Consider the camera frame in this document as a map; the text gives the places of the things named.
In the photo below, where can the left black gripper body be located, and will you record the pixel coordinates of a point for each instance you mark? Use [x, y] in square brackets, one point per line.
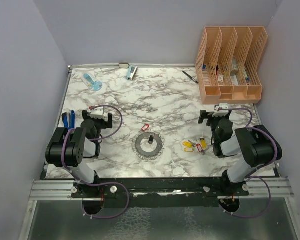
[100, 124]

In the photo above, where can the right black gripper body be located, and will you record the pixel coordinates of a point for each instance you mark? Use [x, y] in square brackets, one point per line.
[214, 121]

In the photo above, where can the round metal keyring disc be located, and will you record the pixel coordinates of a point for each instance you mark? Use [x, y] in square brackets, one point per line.
[144, 150]

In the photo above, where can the key with black tag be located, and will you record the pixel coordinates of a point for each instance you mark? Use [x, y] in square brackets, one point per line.
[151, 139]

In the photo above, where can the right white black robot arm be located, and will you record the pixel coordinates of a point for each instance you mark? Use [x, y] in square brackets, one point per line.
[258, 147]

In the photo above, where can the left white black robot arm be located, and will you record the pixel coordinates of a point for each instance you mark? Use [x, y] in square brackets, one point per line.
[70, 145]

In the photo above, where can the yellow tag key upright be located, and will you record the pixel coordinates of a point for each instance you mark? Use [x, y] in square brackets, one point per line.
[203, 142]

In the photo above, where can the red key tag right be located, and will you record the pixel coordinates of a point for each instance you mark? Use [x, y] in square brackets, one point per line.
[200, 148]

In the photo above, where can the dark blue stapler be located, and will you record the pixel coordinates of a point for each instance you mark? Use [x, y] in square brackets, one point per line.
[68, 119]

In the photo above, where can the upper yellow key tag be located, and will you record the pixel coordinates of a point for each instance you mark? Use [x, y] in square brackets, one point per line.
[189, 144]

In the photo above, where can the yellow key tag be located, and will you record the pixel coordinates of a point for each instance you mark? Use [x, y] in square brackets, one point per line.
[189, 149]
[189, 144]

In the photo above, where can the lower yellow key tag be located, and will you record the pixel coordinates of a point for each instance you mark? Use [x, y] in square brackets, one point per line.
[189, 149]

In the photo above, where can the black marker pen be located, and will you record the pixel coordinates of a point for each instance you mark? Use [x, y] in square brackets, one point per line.
[190, 77]

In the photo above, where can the blue white packaged item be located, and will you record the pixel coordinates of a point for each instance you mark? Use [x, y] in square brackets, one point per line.
[91, 83]

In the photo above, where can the light blue stapler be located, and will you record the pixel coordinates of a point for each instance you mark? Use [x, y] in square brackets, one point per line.
[132, 70]

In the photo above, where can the orange plastic file organizer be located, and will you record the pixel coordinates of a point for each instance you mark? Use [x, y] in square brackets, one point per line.
[227, 63]

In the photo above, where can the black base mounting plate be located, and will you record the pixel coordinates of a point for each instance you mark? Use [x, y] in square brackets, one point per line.
[152, 186]

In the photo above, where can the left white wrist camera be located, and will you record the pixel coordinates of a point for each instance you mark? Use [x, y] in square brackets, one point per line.
[97, 113]

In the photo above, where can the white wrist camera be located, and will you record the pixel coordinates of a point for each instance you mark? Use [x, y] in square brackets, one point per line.
[221, 110]
[97, 113]

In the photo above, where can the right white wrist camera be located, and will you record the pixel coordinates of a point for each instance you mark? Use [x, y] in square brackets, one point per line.
[221, 110]

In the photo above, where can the white clip at wall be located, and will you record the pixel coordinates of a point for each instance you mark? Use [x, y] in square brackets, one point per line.
[124, 65]

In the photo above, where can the aluminium frame rail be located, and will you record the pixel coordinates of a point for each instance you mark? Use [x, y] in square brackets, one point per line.
[256, 188]

